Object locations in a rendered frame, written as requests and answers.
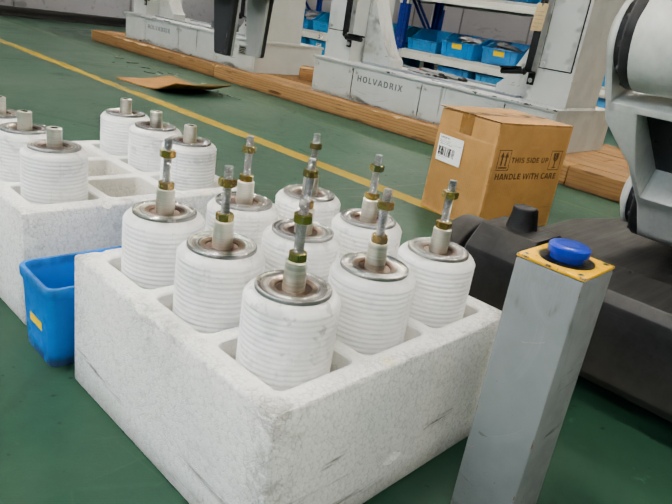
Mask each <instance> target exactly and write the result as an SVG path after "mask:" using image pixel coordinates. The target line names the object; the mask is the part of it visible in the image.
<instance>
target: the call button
mask: <svg viewBox="0 0 672 504"><path fill-rule="evenodd" d="M547 248H548V250H549V251H551V252H550V256H551V257H552V258H553V259H555V260H557V261H560V262H563V263H566V264H571V265H582V264H583V263H584V260H588V259H590V256H591V253H592V251H591V249H590V248H589V247H588V246H587V245H585V244H583V243H581V242H578V241H575V240H571V239H566V238H553V239H551V240H549V243H548V246H547Z"/></svg>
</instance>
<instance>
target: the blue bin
mask: <svg viewBox="0 0 672 504"><path fill-rule="evenodd" d="M116 248H122V246H116V247H109V248H102V249H96V250H89V251H83V252H76V253H69V254H63V255H56V256H49V257H43V258H36V259H29V260H25V261H23V262H21V263H20V264H19V272H20V275H21V276H22V277H23V284H24V295H25V307H26V318H27V330H28V339H29V342H30V343H31V345H32V346H33V347H34V348H35V349H36V351H37V352H38V353H39V354H40V355H41V356H42V358H43V359H44V360H45V361H46V362H47V364H48V365H50V366H52V367H60V366H64V365H68V364H72V363H75V256H76V255H79V254H85V253H91V252H104V251H105V250H110V249H116Z"/></svg>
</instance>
